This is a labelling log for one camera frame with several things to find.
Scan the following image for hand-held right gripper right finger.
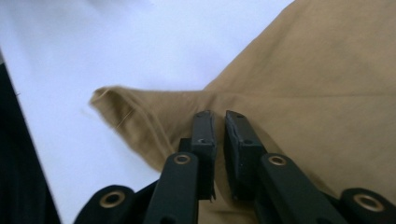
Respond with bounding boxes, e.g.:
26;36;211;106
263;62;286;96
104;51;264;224
223;109;269;202

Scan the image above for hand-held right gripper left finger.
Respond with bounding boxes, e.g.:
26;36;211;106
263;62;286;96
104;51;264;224
178;109;218;202

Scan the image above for tan pants with mushroom print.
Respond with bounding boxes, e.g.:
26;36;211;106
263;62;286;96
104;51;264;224
89;0;396;224

